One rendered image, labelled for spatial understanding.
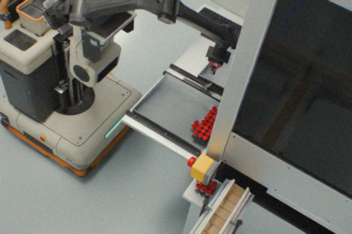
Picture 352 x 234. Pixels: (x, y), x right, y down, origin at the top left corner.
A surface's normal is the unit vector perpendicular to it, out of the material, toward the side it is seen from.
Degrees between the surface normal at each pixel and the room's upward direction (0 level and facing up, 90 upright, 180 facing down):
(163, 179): 0
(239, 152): 90
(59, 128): 0
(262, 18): 90
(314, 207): 90
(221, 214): 0
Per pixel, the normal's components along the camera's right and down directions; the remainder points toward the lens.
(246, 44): -0.54, 0.65
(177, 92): 0.11, -0.59
